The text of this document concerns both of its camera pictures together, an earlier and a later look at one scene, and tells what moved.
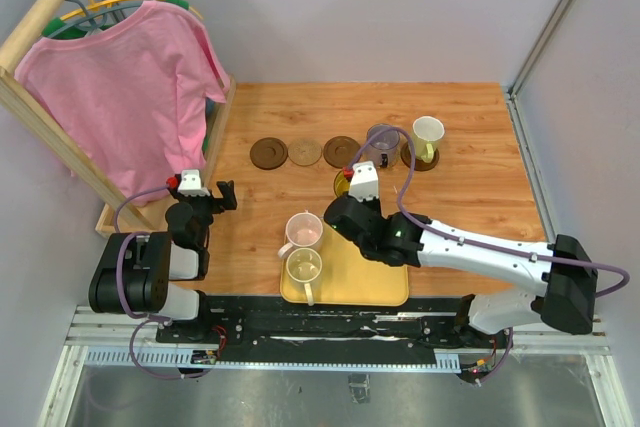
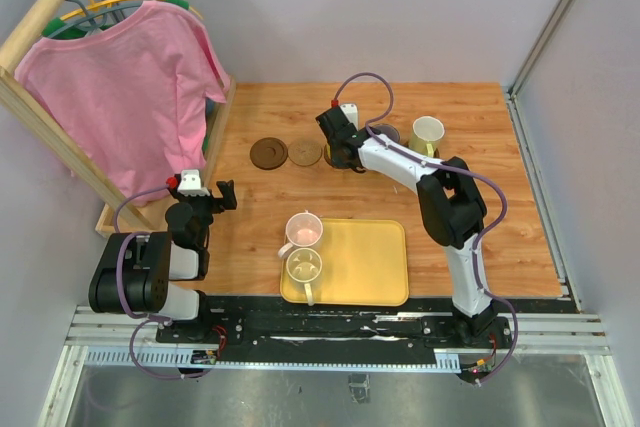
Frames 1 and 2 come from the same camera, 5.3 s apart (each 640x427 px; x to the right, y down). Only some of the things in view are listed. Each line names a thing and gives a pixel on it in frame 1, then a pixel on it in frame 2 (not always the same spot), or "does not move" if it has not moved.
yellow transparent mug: [341, 184] → [327, 154]
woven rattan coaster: [304, 152] does not move
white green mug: [427, 132] does not move
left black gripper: [226, 191] does not move
